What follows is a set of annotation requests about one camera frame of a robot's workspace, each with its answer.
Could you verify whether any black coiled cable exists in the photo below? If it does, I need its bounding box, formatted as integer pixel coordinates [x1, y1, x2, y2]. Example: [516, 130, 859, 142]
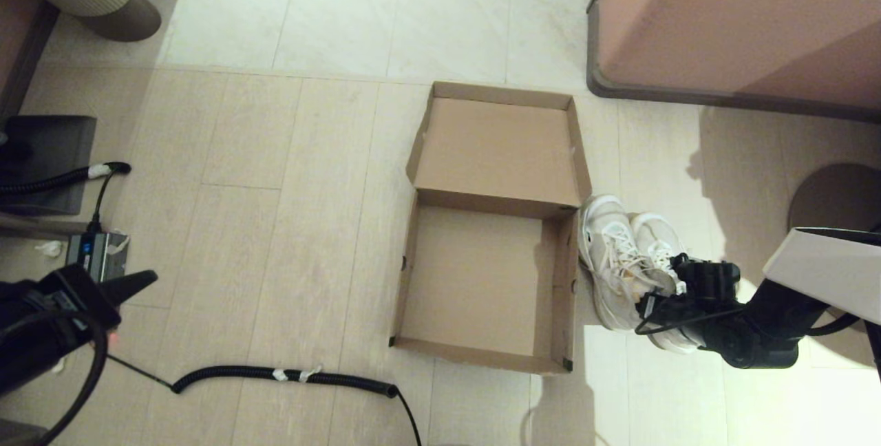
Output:
[103, 353, 423, 446]

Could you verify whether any brown cardboard shoe box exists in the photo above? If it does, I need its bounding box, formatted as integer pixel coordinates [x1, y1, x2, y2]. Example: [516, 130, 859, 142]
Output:
[389, 81, 594, 374]

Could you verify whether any brown wooden furniture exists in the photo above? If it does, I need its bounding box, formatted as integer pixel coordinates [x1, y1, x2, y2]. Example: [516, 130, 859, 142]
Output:
[0, 0, 60, 120]

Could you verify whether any pink cabinet with dark plinth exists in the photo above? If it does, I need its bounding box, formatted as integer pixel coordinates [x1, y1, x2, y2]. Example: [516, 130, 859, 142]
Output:
[586, 0, 881, 123]

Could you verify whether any black braided cable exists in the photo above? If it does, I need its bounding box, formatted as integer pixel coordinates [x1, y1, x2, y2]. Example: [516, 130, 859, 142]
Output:
[0, 160, 132, 233]

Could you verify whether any white lace-up sneaker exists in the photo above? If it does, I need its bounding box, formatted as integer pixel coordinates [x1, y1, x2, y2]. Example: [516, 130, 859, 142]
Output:
[577, 194, 679, 332]
[628, 211, 710, 355]

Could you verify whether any small power adapter device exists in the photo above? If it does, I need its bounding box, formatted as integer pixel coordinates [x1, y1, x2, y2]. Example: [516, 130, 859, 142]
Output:
[65, 231, 131, 283]

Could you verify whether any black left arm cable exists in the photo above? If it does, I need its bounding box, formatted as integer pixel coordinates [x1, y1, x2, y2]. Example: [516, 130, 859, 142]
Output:
[0, 308, 111, 446]

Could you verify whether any dark grey square base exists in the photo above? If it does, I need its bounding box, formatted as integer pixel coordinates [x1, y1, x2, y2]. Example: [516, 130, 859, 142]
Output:
[0, 114, 98, 217]

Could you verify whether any round brown base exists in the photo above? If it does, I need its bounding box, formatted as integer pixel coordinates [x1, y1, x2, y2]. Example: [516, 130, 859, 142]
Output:
[789, 162, 881, 323]

